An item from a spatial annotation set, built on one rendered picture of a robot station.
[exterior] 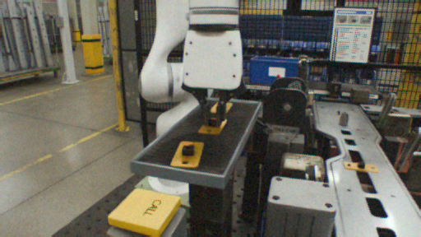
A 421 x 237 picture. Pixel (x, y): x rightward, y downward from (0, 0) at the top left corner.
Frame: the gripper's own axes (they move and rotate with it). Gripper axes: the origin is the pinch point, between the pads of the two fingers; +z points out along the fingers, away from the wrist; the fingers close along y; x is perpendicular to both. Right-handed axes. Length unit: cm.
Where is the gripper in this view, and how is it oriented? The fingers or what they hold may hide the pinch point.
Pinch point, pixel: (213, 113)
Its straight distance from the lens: 52.7
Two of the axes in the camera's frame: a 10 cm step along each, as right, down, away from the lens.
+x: 2.5, -3.1, 9.2
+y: 9.7, 0.8, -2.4
